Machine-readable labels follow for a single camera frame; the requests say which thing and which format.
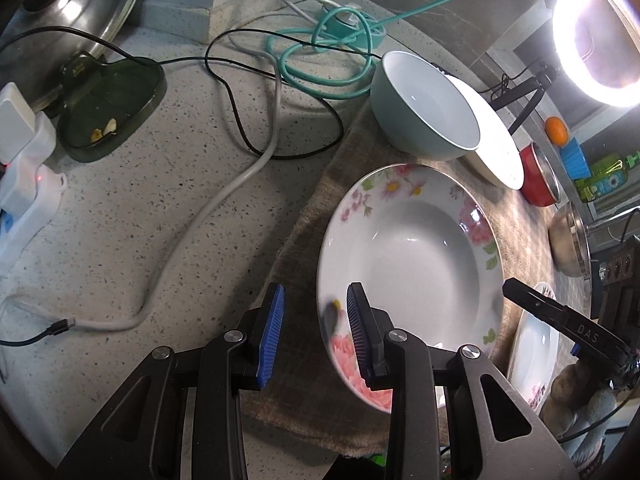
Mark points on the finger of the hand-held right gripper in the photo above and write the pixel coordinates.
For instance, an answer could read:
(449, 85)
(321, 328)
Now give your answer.
(535, 302)

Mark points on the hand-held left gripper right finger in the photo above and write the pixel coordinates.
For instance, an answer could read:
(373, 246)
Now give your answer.
(356, 330)

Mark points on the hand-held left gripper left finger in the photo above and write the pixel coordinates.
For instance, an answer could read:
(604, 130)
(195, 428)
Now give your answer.
(270, 340)

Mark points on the floral deep plate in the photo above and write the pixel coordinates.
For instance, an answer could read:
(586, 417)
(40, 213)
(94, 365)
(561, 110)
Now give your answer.
(415, 260)
(532, 355)

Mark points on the red steel bowl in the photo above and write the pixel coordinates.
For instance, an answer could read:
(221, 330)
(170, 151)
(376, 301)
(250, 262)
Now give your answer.
(532, 175)

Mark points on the person's right hand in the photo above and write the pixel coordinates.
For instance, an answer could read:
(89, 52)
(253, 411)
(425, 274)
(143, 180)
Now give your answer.
(575, 410)

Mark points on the plain steel bowl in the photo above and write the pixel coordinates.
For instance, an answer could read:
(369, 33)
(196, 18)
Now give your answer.
(565, 240)

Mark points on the checkered beige cloth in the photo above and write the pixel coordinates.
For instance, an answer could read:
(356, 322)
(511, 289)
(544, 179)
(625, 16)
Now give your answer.
(300, 260)

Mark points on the green dish soap bottle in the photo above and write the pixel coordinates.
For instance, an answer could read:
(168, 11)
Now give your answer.
(605, 175)

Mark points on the blue ribbed cup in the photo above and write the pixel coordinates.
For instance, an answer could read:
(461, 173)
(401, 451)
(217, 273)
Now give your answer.
(575, 160)

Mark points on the plain white plate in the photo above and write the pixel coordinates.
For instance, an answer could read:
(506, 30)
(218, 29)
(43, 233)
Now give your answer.
(500, 150)

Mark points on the orange fruit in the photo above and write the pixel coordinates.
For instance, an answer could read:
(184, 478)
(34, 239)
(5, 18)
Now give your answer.
(557, 131)

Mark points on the light teal bowl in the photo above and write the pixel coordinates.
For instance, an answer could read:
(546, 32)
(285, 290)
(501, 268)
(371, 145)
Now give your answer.
(400, 125)

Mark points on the black mini tripod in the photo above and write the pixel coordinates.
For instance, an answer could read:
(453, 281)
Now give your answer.
(525, 87)

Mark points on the garlic clove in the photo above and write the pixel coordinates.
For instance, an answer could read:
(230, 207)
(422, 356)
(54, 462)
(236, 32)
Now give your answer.
(96, 135)
(110, 126)

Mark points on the white power strip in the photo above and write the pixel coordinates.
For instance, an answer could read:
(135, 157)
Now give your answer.
(30, 195)

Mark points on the dark green tray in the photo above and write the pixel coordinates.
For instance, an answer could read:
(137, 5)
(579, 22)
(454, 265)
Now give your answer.
(125, 90)

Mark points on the white charger plug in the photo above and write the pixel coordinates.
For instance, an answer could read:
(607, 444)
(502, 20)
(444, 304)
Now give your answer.
(15, 110)

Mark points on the steel pot lid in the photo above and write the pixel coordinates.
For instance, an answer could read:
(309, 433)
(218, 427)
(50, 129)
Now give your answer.
(90, 5)

